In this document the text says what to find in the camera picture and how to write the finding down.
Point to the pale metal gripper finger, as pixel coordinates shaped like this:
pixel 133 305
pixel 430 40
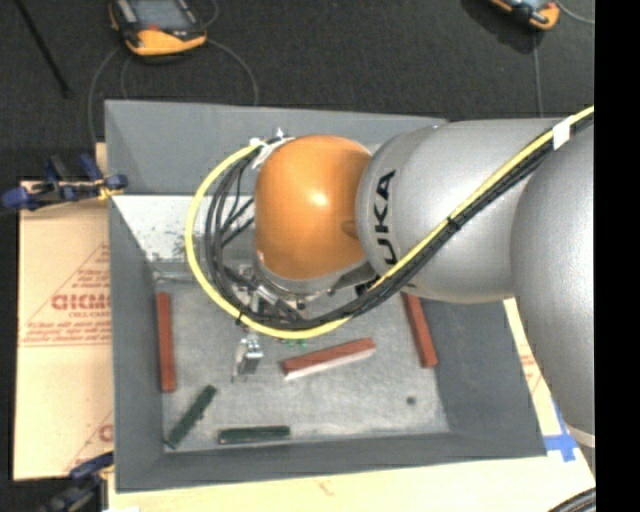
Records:
pixel 238 362
pixel 252 357

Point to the dark green flat block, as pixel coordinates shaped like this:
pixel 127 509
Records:
pixel 255 434
pixel 192 415

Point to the red-brown flat block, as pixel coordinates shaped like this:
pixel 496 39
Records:
pixel 421 335
pixel 327 357
pixel 166 345

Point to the grey metal bin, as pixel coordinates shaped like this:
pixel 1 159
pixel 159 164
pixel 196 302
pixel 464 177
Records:
pixel 325 405

